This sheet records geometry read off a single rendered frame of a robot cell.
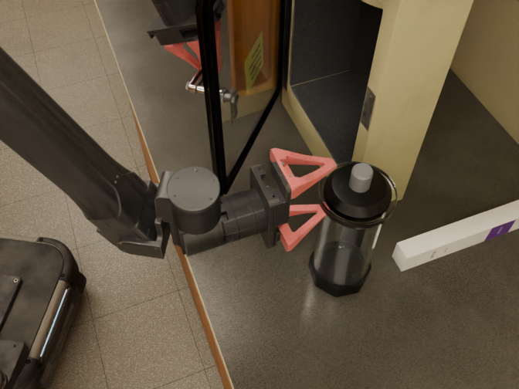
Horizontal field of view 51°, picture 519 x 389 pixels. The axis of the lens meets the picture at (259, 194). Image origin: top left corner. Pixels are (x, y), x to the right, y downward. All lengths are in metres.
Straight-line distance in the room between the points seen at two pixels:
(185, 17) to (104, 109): 1.82
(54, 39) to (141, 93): 1.87
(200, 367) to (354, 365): 1.05
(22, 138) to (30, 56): 2.46
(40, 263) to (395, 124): 1.32
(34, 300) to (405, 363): 1.23
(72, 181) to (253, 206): 0.21
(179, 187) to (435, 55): 0.40
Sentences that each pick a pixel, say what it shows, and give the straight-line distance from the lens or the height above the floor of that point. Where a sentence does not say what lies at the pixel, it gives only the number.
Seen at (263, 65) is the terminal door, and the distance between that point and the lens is 0.98.
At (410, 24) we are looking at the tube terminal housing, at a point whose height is 1.35.
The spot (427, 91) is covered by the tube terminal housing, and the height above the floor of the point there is 1.22.
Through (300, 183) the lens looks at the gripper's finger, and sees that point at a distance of 0.63.
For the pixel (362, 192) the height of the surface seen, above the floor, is 1.18.
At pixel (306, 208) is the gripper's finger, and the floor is 1.15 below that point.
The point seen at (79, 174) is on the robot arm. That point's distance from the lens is 0.58.
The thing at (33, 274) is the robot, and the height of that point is 0.24.
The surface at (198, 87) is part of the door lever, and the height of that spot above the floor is 1.21.
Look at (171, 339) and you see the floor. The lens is 1.92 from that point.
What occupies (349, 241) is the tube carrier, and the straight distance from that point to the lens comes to 0.78.
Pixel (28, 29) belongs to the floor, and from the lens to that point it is 3.19.
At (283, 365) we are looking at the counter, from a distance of 0.87.
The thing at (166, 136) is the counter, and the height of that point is 0.94.
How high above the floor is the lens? 1.76
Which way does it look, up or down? 54 degrees down
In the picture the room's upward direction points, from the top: straight up
